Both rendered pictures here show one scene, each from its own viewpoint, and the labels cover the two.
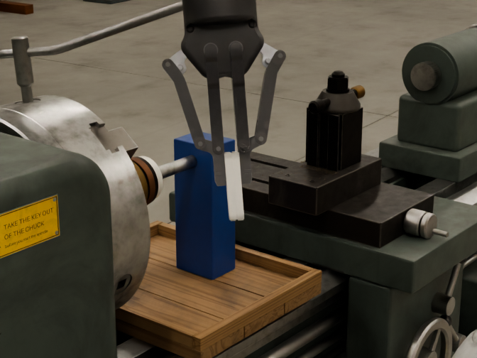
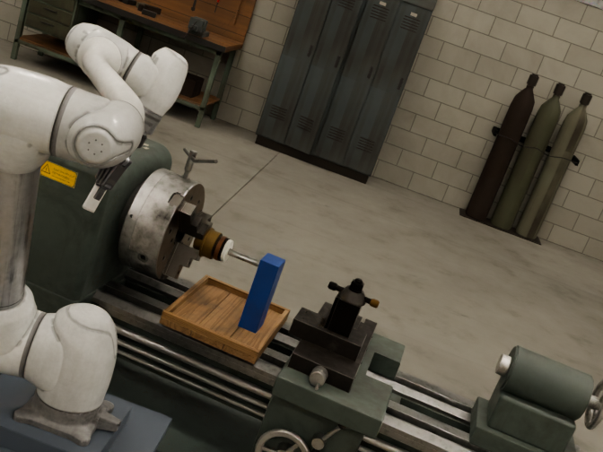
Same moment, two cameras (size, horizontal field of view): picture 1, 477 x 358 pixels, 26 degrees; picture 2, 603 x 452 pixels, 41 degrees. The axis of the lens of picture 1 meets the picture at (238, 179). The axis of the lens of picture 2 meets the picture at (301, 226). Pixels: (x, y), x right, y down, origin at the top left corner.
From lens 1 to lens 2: 1.99 m
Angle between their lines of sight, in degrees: 56
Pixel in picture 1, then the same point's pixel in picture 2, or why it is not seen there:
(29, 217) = (64, 172)
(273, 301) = (215, 335)
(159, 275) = (234, 312)
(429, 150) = (479, 414)
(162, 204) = not seen: outside the picture
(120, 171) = (163, 212)
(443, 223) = (342, 395)
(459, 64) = (517, 369)
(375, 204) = (319, 355)
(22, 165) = not seen: hidden behind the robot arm
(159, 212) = not seen: outside the picture
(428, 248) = (298, 383)
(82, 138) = (165, 192)
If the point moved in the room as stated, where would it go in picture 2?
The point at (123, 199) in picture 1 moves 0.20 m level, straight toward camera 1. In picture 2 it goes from (154, 221) to (86, 214)
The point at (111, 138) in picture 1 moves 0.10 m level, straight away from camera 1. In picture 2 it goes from (179, 202) to (209, 205)
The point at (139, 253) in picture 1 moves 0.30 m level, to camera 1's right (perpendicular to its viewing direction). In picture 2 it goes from (152, 248) to (179, 300)
